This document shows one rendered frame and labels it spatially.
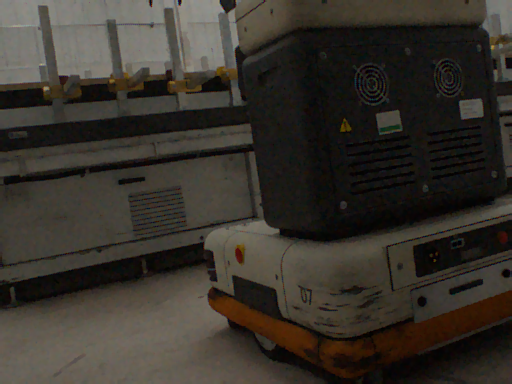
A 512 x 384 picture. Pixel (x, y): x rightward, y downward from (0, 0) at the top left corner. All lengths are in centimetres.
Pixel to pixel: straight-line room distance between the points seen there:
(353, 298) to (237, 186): 173
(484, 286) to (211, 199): 165
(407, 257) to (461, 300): 17
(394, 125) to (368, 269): 31
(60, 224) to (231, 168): 83
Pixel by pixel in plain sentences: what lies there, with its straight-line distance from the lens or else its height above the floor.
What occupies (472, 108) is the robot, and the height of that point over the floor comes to 50.
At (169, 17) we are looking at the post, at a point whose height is 110.
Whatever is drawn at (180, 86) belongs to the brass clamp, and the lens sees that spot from 230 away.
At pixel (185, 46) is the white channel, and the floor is 120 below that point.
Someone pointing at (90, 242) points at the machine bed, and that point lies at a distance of 244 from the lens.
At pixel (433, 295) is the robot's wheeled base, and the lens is 109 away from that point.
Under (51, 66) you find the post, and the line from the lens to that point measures 221.
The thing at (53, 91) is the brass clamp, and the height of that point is 82.
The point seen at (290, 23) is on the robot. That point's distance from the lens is 104.
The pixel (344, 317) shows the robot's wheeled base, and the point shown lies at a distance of 97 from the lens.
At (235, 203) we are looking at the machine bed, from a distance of 263.
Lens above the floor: 46
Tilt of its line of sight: 3 degrees down
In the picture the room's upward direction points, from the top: 8 degrees counter-clockwise
